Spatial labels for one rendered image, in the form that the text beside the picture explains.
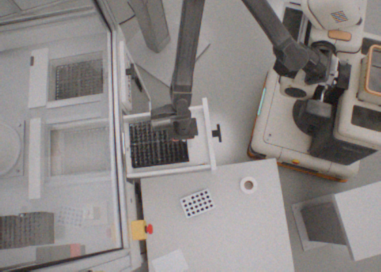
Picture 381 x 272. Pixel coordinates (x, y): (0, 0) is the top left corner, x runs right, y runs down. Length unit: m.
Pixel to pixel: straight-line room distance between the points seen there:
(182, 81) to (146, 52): 1.52
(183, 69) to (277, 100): 1.16
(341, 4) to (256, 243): 0.93
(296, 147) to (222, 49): 0.94
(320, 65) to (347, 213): 0.67
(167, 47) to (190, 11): 1.58
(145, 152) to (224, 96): 1.13
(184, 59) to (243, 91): 1.43
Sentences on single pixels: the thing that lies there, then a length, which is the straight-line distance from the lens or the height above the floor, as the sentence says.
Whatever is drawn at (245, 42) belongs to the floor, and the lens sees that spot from 2.52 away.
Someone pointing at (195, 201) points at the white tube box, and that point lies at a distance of 1.38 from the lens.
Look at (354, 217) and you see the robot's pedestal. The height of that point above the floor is 0.76.
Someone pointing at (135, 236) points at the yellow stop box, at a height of 0.91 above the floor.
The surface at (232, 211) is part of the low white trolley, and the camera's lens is 1.39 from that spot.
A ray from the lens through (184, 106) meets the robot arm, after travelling 0.98.
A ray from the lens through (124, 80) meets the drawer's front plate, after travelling 1.39.
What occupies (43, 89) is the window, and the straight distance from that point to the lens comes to 0.74.
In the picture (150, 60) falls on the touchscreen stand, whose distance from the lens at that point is 2.43.
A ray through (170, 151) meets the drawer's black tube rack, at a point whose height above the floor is 0.90.
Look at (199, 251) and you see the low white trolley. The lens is 1.39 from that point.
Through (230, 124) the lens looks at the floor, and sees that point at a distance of 2.25.
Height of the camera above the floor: 2.14
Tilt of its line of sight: 73 degrees down
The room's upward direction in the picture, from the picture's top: 12 degrees counter-clockwise
